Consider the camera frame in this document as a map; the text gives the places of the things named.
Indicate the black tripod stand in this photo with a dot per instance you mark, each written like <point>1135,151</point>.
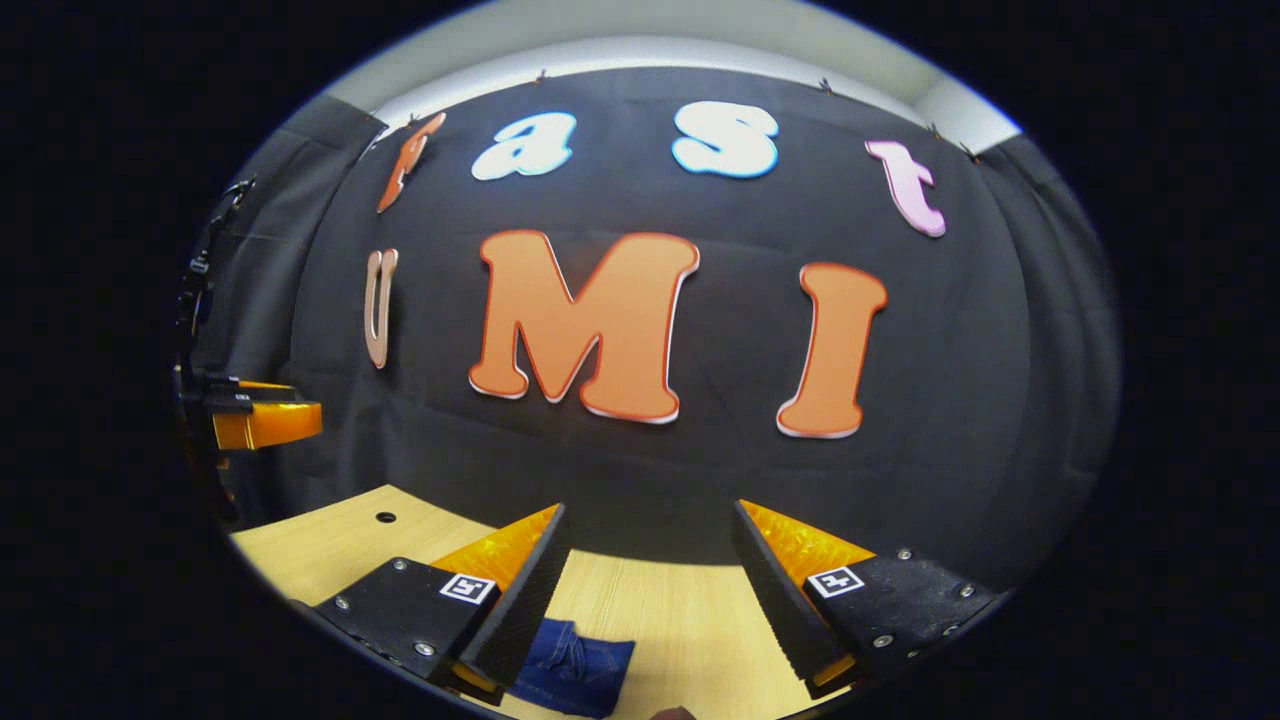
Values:
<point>205,260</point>

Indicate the blue jeans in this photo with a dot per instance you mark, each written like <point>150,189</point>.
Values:
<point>575,670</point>

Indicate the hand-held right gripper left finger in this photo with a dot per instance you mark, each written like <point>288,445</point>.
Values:
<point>520,600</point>

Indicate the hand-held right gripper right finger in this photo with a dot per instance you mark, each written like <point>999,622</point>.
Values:
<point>780,600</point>

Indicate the black backdrop cloth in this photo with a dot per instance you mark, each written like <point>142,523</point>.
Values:
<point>720,480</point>

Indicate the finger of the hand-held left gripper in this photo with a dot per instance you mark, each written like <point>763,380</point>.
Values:
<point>270,422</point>

